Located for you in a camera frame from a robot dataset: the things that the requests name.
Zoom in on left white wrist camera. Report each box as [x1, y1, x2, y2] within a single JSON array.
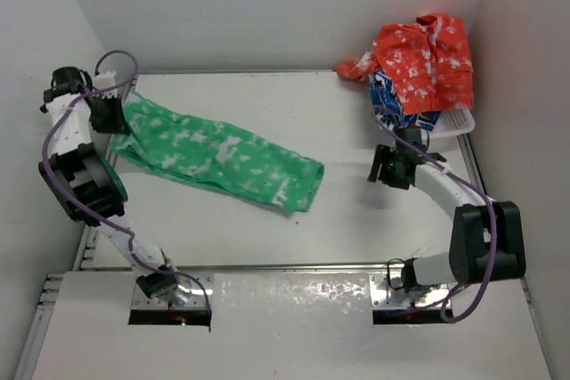
[[92, 71, 120, 99]]

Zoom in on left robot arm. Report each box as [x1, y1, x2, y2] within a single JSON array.
[[38, 67, 180, 303]]

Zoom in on orange tie-dye shirt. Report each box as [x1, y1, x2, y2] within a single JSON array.
[[333, 13, 474, 115]]

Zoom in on blue patterned garment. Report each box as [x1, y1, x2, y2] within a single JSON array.
[[369, 71, 441, 132]]

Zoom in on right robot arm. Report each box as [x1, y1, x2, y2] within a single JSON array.
[[368, 127, 526, 292]]

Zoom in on aluminium table frame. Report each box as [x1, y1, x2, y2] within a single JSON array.
[[12, 69, 535, 380]]

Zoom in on white front cover panel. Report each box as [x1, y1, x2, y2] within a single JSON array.
[[34, 271, 549, 379]]

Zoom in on green tie-dye trousers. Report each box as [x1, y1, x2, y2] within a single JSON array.
[[110, 92, 325, 214]]

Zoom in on white plastic basket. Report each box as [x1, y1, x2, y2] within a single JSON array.
[[430, 109, 476, 139]]

